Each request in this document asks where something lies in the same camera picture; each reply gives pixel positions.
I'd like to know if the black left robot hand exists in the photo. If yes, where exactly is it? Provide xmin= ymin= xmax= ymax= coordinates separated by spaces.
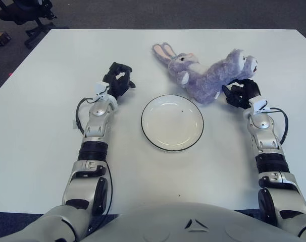
xmin=101 ymin=62 xmax=137 ymax=99

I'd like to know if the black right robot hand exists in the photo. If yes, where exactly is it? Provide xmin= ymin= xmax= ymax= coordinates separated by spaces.
xmin=222 ymin=78 xmax=262 ymax=109

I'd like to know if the purple plush bunny doll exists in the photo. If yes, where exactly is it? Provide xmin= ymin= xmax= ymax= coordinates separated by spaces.
xmin=152 ymin=42 xmax=259 ymax=105

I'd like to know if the white plate black rim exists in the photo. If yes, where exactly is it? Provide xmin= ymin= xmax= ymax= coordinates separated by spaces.
xmin=140 ymin=94 xmax=205 ymax=152

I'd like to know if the black office chair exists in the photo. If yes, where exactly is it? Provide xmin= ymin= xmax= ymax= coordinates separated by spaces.
xmin=0 ymin=0 xmax=69 ymax=50

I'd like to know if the brown cardboard box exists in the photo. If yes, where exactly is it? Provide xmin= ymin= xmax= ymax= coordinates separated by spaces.
xmin=0 ymin=31 xmax=12 ymax=46

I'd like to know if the grey robot torso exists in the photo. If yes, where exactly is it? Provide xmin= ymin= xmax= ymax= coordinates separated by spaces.
xmin=77 ymin=202 xmax=292 ymax=242

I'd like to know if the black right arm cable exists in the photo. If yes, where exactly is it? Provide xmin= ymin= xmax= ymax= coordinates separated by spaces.
xmin=270 ymin=107 xmax=289 ymax=145

